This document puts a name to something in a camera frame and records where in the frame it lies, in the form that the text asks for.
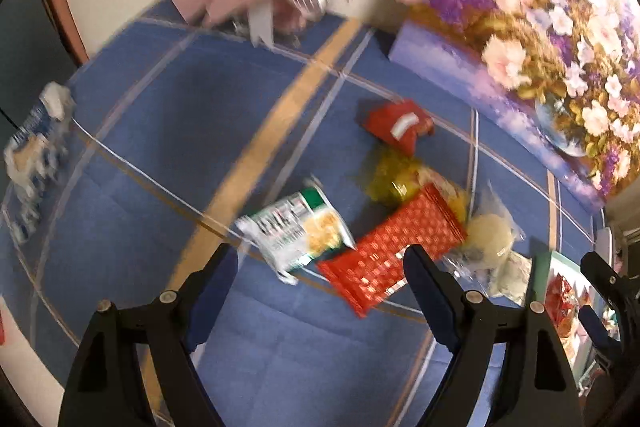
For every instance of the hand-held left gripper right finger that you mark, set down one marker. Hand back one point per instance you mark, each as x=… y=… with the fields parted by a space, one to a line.
x=430 y=302

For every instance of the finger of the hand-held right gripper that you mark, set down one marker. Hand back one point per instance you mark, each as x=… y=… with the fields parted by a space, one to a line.
x=597 y=329
x=612 y=287

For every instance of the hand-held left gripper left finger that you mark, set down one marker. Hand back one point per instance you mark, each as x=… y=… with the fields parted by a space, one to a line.
x=217 y=292

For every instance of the red packet with nut picture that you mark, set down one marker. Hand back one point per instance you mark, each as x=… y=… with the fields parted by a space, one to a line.
x=557 y=302

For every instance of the teal cardboard box tray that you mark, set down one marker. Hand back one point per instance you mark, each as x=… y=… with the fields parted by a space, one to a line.
x=554 y=259

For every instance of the red dotted long packet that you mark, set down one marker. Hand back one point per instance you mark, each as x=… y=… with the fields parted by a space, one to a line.
x=380 y=257

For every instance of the white and green packet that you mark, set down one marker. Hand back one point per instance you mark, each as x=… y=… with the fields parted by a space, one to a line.
x=515 y=274

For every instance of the clear packet with white pastry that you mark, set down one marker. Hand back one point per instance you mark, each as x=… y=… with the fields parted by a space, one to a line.
x=492 y=234

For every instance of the green white snack packet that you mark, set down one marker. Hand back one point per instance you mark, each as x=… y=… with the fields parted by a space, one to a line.
x=300 y=232

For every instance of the yellow candy packet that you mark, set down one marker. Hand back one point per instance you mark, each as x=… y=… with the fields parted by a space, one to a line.
x=395 y=179

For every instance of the small red snack packet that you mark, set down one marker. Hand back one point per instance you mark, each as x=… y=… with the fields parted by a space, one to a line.
x=397 y=124

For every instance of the white rectangular power bank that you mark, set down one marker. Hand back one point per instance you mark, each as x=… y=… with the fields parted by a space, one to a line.
x=605 y=242

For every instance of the blue plaid tablecloth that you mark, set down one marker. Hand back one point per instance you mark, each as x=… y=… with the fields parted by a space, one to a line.
x=175 y=132

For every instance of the blue and white packet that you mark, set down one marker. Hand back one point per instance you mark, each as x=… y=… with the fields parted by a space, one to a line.
x=35 y=142

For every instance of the flower painting poster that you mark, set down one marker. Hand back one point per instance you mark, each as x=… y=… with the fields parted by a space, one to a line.
x=525 y=32

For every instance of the brown wooden frame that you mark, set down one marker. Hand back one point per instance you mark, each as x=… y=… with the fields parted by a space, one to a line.
x=57 y=7

